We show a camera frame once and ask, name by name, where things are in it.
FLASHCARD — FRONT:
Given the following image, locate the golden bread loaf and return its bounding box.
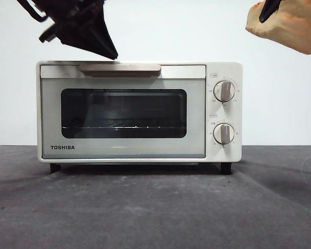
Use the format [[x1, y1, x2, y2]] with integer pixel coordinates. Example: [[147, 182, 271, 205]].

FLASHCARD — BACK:
[[245, 0, 311, 56]]

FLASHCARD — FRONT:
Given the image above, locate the white temperature knob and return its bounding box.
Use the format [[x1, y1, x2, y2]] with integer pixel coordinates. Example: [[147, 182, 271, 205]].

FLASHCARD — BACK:
[[213, 80, 236, 102]]

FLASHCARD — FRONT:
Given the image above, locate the white timer knob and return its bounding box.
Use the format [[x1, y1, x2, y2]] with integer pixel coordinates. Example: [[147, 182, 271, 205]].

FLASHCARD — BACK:
[[213, 122, 235, 145]]

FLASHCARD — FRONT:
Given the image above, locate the metal wire oven rack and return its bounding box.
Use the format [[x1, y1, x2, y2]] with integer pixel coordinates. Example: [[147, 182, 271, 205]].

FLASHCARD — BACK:
[[63, 119, 186, 130]]

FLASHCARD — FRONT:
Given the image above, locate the white Toshiba toaster oven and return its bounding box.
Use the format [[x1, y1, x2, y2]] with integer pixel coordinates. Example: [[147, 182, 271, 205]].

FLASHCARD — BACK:
[[35, 61, 243, 175]]

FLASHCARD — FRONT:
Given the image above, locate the glass oven door with handle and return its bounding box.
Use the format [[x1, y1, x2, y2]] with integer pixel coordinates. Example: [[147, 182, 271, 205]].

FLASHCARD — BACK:
[[40, 64, 206, 159]]

